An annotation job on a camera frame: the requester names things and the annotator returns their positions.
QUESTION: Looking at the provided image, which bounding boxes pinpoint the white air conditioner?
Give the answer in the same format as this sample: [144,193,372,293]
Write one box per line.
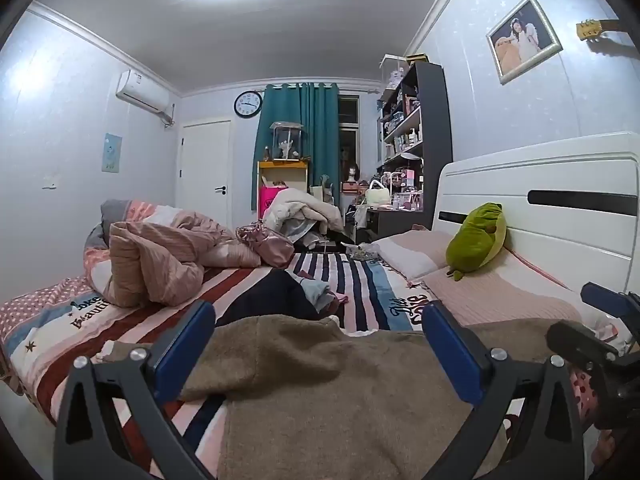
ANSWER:
[116,70,176,126]

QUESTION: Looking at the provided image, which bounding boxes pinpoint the yellow and white shelf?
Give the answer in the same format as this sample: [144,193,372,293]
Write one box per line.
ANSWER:
[256,160,311,221]

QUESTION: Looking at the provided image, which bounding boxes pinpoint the pink shopping bag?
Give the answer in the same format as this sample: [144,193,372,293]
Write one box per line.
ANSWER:
[259,185,291,221]

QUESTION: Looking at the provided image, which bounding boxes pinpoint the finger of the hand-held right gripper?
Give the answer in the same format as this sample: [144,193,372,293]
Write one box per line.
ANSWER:
[580,281,640,322]
[546,320,624,362]

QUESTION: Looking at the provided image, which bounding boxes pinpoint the green plush toy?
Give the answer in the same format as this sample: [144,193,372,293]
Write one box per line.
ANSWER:
[446,202,507,281]

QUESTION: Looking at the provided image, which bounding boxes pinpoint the clear display box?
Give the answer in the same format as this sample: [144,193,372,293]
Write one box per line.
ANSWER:
[377,54,408,96]

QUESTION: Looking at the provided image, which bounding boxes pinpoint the window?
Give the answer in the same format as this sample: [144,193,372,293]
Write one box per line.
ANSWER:
[339,95,361,191]

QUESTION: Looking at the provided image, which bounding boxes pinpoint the small blue wall poster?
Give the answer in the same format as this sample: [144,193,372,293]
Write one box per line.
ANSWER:
[102,133,123,173]

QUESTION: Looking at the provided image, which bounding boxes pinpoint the dark desk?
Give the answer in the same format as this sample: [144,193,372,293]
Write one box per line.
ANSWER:
[352,205,436,241]

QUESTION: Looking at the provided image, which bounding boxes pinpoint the large pink pillow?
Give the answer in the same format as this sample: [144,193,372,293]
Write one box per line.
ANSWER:
[422,247,586,328]

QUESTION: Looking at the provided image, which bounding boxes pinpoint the white door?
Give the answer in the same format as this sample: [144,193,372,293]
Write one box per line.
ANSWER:
[180,120,233,228]

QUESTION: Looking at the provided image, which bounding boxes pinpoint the dark bookshelf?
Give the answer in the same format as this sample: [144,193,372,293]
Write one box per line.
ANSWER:
[376,62,453,231]

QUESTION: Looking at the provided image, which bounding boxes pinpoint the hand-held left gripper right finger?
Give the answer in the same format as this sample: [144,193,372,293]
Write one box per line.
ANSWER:
[421,300,587,480]

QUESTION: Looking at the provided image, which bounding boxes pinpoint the glass display case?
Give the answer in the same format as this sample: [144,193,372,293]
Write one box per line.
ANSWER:
[270,121,304,162]

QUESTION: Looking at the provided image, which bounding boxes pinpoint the teal curtain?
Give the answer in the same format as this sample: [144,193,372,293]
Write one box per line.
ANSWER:
[250,82,342,211]

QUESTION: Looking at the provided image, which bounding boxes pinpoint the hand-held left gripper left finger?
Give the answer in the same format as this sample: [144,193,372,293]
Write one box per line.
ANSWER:
[52,300,217,480]

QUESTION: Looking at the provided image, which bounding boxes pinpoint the brown fleece garment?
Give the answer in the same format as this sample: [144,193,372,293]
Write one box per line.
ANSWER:
[177,314,601,480]

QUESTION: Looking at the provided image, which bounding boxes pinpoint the white headboard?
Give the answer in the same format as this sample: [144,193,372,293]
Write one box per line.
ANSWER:
[431,131,640,311]

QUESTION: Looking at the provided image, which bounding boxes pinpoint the striped bed sheet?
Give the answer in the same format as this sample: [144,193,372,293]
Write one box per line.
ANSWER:
[0,250,640,480]

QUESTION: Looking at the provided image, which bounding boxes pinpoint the yellow guitar headstock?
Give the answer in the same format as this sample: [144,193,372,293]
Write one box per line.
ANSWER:
[575,17,631,43]

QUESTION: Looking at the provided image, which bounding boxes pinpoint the shiny pink bag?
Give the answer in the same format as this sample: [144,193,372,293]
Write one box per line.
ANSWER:
[236,220,296,268]

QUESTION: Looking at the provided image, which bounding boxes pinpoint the pile of clothes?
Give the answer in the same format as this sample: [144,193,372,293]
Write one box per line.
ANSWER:
[262,187,346,246]

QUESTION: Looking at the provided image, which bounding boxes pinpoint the pink quilt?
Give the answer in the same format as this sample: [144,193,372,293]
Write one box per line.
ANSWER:
[82,200,261,308]

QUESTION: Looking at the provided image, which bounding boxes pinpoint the framed photo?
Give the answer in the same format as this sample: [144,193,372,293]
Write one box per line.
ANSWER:
[486,0,563,86]

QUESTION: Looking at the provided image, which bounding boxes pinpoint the small pink pillow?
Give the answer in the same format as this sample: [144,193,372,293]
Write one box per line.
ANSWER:
[372,230,451,281]

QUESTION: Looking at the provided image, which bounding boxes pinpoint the navy garment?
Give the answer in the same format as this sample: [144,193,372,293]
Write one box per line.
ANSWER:
[216,270,341,331]

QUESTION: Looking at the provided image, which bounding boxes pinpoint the white handbag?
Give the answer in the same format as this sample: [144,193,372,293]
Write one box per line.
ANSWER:
[366,180,391,206]

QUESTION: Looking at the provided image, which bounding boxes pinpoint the light blue garment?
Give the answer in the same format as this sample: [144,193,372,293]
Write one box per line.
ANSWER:
[300,280,348,313]

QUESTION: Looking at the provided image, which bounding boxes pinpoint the round wall clock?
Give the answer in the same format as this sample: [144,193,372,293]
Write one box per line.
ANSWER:
[234,90,263,119]

